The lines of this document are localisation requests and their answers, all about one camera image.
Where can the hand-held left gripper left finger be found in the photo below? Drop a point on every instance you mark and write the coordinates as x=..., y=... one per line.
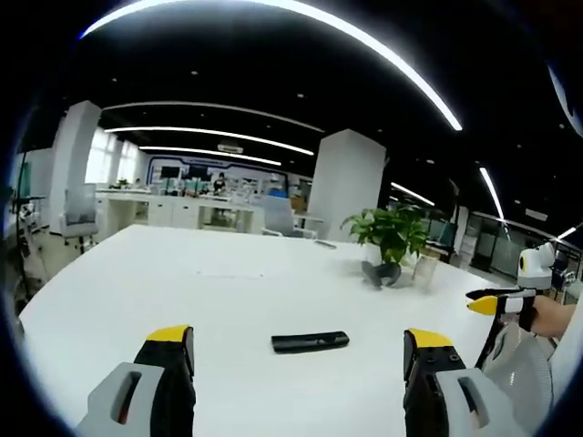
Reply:
x=168, y=387

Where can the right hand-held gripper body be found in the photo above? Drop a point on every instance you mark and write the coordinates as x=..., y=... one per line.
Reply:
x=537, y=268

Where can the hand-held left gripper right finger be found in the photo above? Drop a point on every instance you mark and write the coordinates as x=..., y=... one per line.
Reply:
x=428, y=387

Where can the black remote control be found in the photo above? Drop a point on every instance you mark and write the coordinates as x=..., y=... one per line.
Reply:
x=309, y=341

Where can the small grey remote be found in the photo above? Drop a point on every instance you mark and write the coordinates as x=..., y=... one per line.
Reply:
x=325, y=245

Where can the person's right hand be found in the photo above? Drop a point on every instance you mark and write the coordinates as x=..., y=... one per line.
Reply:
x=553, y=318

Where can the clear glass cup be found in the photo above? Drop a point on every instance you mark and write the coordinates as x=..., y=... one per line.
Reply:
x=424, y=272

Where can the black curved object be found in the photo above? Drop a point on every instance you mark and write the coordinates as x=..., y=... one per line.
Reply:
x=382, y=273

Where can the green potted plant white pot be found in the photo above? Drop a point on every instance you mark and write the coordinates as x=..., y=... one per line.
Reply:
x=387, y=232

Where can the long white counter desk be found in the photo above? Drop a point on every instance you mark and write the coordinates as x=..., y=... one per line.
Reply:
x=182, y=209

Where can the white office chair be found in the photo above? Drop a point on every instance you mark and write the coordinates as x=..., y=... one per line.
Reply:
x=78, y=218

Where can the light grey office chair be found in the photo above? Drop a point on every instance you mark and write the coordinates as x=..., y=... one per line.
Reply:
x=284, y=218

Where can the black equipment stand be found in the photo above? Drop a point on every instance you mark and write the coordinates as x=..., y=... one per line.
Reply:
x=25, y=218

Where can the ceiling air conditioner unit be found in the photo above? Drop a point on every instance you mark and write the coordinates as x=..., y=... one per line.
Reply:
x=230, y=148

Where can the long curved ceiling light strip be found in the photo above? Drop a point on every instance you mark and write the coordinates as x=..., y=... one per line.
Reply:
x=364, y=43

